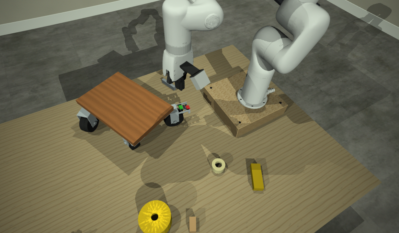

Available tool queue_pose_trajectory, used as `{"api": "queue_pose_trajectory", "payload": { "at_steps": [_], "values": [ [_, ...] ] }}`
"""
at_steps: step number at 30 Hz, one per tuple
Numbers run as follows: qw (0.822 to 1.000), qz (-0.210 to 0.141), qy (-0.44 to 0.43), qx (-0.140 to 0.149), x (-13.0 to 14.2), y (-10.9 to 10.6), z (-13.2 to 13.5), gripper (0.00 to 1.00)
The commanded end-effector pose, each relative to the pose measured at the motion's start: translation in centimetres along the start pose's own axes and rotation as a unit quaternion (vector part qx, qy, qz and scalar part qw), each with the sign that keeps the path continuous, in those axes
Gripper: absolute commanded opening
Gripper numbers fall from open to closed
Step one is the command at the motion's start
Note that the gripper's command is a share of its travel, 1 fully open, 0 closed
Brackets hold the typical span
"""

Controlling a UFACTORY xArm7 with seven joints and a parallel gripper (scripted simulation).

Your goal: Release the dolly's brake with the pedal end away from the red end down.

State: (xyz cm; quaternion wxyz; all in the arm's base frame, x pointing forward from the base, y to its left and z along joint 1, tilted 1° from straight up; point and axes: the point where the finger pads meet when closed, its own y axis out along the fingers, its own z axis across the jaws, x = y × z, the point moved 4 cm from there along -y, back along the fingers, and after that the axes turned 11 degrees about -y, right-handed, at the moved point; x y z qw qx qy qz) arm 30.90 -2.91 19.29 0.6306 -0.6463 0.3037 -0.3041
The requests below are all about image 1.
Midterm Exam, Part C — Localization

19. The grey rectangular bar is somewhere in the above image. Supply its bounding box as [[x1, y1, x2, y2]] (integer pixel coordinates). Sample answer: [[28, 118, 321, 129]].
[[162, 78, 176, 90]]

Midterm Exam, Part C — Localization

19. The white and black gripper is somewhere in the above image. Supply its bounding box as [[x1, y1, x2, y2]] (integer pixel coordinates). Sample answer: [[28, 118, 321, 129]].
[[163, 46, 193, 91]]

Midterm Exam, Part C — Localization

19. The yellow short cylinder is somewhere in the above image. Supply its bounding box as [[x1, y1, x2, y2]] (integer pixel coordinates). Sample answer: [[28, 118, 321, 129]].
[[138, 200, 172, 233]]

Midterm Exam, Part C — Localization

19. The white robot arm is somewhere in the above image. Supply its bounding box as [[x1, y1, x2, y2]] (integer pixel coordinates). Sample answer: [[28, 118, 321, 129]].
[[162, 0, 330, 109]]

